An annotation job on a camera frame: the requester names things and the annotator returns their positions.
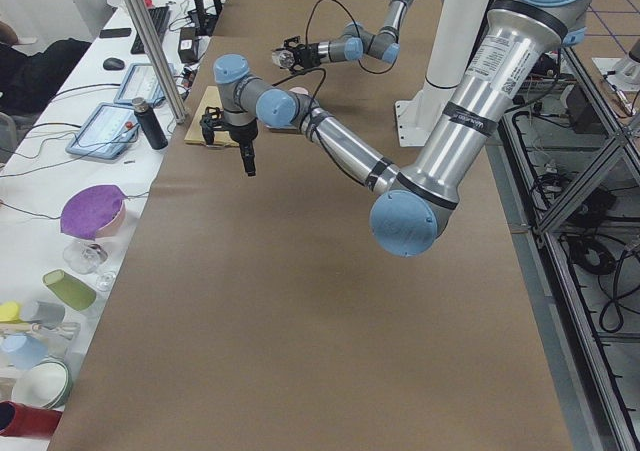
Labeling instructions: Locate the yellow cup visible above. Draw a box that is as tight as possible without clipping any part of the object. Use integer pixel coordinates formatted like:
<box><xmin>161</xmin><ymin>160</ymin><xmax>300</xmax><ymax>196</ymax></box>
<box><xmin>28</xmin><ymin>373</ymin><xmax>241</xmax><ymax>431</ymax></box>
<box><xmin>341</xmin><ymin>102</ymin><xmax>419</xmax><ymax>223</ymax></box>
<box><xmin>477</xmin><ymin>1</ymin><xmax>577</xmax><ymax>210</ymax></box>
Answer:
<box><xmin>0</xmin><ymin>301</ymin><xmax>21</xmax><ymax>324</ymax></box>

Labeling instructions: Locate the black thermos bottle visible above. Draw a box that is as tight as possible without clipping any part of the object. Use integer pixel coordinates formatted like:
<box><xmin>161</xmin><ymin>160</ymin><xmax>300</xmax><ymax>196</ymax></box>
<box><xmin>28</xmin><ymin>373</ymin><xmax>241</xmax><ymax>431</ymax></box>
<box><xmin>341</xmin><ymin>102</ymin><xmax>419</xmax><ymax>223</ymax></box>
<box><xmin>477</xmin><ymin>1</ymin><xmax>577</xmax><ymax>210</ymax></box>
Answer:
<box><xmin>132</xmin><ymin>97</ymin><xmax>168</xmax><ymax>150</ymax></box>

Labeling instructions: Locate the light blue cup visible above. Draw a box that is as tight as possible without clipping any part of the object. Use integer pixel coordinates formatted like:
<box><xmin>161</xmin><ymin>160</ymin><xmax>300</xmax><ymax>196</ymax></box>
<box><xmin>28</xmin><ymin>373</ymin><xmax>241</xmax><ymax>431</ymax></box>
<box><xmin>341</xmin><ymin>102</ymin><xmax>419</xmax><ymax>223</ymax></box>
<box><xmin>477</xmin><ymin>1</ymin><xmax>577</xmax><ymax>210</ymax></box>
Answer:
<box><xmin>1</xmin><ymin>333</ymin><xmax>48</xmax><ymax>370</ymax></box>

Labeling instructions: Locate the blue teach pendant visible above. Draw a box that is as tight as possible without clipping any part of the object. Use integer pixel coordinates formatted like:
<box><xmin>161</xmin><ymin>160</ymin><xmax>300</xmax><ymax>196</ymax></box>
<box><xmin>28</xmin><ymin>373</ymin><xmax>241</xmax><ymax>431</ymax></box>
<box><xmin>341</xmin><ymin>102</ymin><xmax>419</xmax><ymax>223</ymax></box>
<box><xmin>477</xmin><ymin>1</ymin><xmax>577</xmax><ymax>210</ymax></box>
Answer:
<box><xmin>66</xmin><ymin>103</ymin><xmax>139</xmax><ymax>161</ymax></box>
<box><xmin>113</xmin><ymin>63</ymin><xmax>164</xmax><ymax>106</ymax></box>

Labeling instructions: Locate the red cup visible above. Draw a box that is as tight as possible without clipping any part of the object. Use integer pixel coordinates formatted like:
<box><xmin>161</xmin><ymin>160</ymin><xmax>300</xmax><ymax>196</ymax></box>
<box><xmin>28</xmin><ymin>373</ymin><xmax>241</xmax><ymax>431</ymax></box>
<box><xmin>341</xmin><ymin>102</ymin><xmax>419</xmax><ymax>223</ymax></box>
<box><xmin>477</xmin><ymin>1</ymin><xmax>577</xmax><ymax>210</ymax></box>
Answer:
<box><xmin>1</xmin><ymin>401</ymin><xmax>63</xmax><ymax>439</ymax></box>

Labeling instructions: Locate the white green-rimmed bowl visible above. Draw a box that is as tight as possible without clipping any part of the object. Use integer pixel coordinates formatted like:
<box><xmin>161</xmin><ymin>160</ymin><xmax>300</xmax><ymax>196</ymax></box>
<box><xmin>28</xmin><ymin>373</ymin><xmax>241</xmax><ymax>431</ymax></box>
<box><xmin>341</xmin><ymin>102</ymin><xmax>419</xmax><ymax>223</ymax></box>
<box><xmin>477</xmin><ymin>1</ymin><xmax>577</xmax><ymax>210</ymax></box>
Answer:
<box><xmin>11</xmin><ymin>360</ymin><xmax>72</xmax><ymax>409</ymax></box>

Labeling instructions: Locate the black power adapter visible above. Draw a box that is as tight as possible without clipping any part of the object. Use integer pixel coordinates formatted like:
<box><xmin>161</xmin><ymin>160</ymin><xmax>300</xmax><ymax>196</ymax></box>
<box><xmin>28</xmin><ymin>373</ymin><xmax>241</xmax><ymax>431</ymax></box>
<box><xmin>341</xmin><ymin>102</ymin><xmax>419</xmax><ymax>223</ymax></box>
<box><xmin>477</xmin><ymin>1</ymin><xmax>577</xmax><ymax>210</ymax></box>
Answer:
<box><xmin>178</xmin><ymin>27</ymin><xmax>199</xmax><ymax>64</ymax></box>

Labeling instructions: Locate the pink plastic cup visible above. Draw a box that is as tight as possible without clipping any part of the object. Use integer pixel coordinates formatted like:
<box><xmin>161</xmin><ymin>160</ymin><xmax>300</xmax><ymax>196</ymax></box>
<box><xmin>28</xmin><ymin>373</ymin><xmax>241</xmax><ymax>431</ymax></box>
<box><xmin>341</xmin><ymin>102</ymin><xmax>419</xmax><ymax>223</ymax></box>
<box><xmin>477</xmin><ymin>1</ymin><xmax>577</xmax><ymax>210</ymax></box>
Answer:
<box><xmin>289</xmin><ymin>86</ymin><xmax>309</xmax><ymax>96</ymax></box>

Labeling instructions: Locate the far blue teach pendant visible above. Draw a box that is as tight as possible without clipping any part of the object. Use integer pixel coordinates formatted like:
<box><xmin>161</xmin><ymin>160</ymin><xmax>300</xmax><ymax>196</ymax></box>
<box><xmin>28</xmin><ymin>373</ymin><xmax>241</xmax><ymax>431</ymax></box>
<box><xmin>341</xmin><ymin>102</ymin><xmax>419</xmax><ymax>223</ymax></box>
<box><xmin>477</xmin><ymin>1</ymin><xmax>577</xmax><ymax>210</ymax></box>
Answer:
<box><xmin>113</xmin><ymin>63</ymin><xmax>164</xmax><ymax>106</ymax></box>

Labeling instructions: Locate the silver kitchen scale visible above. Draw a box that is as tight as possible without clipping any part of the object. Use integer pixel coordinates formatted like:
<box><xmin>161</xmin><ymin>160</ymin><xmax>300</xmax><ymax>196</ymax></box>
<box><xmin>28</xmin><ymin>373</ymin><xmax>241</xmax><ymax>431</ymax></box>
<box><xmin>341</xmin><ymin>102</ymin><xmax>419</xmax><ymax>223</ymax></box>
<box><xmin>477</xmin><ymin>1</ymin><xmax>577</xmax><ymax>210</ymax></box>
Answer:
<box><xmin>265</xmin><ymin>124</ymin><xmax>300</xmax><ymax>134</ymax></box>

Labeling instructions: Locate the aluminium frame post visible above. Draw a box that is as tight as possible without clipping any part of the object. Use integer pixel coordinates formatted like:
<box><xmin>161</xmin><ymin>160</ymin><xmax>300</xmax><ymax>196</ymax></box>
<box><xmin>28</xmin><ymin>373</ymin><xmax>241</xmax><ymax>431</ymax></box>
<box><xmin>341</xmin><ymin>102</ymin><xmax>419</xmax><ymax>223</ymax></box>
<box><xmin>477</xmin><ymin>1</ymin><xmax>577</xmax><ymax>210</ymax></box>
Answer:
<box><xmin>124</xmin><ymin>0</ymin><xmax>187</xmax><ymax>124</ymax></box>

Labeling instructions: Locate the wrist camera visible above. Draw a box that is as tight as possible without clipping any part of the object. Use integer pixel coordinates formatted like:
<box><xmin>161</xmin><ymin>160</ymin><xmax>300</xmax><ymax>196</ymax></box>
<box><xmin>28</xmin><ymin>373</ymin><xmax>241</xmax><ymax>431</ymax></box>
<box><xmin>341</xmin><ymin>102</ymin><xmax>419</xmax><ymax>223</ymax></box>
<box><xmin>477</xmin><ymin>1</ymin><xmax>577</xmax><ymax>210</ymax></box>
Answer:
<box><xmin>199</xmin><ymin>106</ymin><xmax>227</xmax><ymax>148</ymax></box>

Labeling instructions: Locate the near blue teach pendant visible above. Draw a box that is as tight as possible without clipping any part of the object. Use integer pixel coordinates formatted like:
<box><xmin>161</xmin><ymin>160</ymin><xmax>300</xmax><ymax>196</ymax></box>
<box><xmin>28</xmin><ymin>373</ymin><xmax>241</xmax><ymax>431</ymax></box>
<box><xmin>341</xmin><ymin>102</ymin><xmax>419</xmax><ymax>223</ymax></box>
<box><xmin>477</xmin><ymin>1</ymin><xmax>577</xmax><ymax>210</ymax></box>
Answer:
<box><xmin>66</xmin><ymin>103</ymin><xmax>139</xmax><ymax>161</ymax></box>

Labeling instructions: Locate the wine glass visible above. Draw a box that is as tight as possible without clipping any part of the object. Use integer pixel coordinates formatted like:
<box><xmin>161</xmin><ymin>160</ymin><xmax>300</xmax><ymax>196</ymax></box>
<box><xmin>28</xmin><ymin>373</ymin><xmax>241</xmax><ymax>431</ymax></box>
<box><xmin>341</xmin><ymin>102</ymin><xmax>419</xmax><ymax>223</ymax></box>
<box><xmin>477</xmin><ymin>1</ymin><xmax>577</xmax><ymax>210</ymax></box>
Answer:
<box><xmin>62</xmin><ymin>240</ymin><xmax>116</xmax><ymax>293</ymax></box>

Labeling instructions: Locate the purple cloth on bowl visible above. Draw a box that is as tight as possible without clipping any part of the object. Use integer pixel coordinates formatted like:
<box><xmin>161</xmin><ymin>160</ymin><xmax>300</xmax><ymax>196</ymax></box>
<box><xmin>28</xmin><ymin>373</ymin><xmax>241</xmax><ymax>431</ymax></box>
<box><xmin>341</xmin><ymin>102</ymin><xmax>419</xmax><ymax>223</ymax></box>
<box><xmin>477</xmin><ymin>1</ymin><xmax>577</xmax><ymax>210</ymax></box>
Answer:
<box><xmin>60</xmin><ymin>185</ymin><xmax>126</xmax><ymax>240</ymax></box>

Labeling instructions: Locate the bamboo cutting board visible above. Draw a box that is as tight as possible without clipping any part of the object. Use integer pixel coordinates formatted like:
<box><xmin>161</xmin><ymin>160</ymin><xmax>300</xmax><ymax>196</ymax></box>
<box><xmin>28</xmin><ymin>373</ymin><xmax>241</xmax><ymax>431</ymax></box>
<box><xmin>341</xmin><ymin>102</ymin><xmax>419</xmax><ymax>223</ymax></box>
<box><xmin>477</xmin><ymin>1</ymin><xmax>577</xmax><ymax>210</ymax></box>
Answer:
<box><xmin>184</xmin><ymin>86</ymin><xmax>238</xmax><ymax>148</ymax></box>

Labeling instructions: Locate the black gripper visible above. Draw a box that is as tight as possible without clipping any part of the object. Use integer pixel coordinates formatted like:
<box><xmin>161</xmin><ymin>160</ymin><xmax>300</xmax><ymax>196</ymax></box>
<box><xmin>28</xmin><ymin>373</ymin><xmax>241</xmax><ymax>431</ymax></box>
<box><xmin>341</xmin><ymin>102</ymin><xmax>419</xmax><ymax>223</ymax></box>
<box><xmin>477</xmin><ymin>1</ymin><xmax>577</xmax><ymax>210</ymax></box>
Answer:
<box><xmin>283</xmin><ymin>36</ymin><xmax>320</xmax><ymax>69</ymax></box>
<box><xmin>227</xmin><ymin>123</ymin><xmax>258</xmax><ymax>177</ymax></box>

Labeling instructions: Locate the grey cup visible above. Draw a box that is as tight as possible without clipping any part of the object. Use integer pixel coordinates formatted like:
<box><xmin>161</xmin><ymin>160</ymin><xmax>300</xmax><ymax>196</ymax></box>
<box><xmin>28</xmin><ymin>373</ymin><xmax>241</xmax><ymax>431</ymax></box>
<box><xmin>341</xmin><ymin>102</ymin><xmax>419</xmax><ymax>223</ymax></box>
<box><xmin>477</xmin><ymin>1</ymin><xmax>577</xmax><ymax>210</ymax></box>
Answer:
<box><xmin>19</xmin><ymin>300</ymin><xmax>66</xmax><ymax>328</ymax></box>

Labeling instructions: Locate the black keyboard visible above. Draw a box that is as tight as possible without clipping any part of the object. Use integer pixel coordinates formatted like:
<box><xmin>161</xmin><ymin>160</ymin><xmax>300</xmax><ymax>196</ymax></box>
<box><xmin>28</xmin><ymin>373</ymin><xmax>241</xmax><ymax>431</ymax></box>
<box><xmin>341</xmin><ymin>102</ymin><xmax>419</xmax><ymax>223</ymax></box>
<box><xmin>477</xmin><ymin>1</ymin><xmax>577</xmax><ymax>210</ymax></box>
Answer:
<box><xmin>130</xmin><ymin>6</ymin><xmax>173</xmax><ymax>56</ymax></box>

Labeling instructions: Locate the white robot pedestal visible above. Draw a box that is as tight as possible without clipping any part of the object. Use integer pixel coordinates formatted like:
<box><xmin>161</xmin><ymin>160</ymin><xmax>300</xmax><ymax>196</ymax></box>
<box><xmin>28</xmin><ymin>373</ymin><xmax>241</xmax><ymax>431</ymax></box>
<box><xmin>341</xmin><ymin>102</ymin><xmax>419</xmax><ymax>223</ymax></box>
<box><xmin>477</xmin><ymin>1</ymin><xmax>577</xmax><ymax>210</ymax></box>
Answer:
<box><xmin>396</xmin><ymin>0</ymin><xmax>490</xmax><ymax>147</ymax></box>

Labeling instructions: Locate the glass sauce bottle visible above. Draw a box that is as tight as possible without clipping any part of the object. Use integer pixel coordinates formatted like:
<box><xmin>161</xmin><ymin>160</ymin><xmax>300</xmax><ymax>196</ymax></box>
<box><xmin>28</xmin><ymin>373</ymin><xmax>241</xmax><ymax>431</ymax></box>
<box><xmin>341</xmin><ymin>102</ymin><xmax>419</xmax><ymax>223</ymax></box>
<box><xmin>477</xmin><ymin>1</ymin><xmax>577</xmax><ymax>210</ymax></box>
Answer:
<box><xmin>271</xmin><ymin>48</ymin><xmax>296</xmax><ymax>71</ymax></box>

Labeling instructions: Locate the green plastic cup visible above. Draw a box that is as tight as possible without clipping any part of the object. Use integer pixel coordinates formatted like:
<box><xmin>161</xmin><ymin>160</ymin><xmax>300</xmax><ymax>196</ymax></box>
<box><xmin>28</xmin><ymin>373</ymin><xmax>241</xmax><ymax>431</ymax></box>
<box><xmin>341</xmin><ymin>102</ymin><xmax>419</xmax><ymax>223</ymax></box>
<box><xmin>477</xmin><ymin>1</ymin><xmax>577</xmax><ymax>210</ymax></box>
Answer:
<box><xmin>42</xmin><ymin>269</ymin><xmax>97</xmax><ymax>312</ymax></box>

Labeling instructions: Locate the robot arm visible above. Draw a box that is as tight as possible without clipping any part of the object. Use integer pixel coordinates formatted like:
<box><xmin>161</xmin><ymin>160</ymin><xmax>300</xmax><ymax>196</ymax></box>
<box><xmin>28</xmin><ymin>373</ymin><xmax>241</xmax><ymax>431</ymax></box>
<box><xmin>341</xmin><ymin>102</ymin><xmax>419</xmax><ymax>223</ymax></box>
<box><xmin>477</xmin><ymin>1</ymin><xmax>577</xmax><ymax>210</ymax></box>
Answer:
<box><xmin>272</xmin><ymin>0</ymin><xmax>414</xmax><ymax>73</ymax></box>
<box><xmin>213</xmin><ymin>0</ymin><xmax>591</xmax><ymax>257</ymax></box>

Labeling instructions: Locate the person at desk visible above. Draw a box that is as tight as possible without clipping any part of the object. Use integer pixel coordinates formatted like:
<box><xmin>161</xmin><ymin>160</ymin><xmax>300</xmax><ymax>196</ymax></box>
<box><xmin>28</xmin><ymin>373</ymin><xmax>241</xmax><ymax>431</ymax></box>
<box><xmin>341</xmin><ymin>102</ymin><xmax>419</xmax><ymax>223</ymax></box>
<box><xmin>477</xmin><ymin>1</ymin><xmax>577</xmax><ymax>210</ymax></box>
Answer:
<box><xmin>1</xmin><ymin>22</ymin><xmax>91</xmax><ymax>115</ymax></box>

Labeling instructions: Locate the black computer mouse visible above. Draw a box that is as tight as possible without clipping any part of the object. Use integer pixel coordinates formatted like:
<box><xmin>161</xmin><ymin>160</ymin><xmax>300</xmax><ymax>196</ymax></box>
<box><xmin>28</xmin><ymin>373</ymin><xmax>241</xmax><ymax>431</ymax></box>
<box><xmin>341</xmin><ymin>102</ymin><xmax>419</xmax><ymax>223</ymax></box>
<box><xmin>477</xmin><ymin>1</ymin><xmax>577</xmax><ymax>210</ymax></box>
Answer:
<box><xmin>102</xmin><ymin>57</ymin><xmax>125</xmax><ymax>71</ymax></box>

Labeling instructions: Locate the black smartphone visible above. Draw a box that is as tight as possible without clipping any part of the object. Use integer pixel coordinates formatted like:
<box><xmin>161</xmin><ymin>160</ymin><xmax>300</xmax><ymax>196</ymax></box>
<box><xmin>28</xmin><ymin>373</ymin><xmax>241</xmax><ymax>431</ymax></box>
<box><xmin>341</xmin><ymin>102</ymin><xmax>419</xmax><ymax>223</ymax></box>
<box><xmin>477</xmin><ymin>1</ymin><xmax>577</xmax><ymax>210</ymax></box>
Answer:
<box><xmin>99</xmin><ymin>27</ymin><xmax>132</xmax><ymax>39</ymax></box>

